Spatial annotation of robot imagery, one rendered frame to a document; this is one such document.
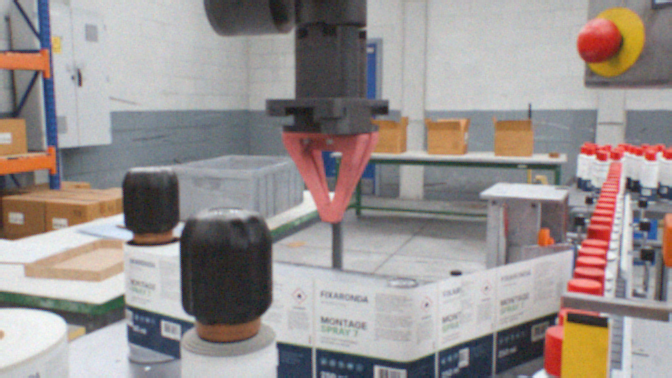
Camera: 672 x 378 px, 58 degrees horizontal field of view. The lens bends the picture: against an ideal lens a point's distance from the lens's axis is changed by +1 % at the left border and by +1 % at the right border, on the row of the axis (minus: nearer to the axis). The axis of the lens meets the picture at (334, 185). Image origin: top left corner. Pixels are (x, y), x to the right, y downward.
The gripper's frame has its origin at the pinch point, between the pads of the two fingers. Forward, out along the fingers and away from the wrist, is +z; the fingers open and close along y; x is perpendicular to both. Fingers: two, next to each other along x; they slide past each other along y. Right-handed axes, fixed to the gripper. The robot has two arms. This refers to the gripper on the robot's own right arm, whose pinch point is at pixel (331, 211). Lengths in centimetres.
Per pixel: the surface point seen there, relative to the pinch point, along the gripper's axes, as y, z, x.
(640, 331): -84, 35, 26
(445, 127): -530, 12, -131
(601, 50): -13.4, -13.2, 19.0
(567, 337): -1.0, 8.0, 18.3
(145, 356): -21, 28, -41
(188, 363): 4.5, 13.4, -11.5
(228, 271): 3.7, 5.0, -7.7
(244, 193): -149, 25, -108
